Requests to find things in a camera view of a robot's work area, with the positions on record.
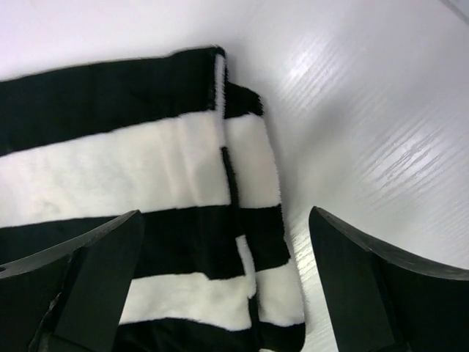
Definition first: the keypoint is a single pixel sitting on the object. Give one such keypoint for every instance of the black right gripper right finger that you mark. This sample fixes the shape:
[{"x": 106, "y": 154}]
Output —
[{"x": 383, "y": 298}]

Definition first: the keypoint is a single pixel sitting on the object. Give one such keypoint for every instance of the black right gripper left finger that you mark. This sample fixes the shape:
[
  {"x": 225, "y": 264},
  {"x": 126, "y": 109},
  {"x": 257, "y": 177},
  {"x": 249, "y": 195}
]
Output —
[{"x": 68, "y": 295}]

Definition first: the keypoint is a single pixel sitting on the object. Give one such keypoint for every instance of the black white striped sweater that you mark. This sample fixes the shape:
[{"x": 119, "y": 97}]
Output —
[{"x": 172, "y": 138}]

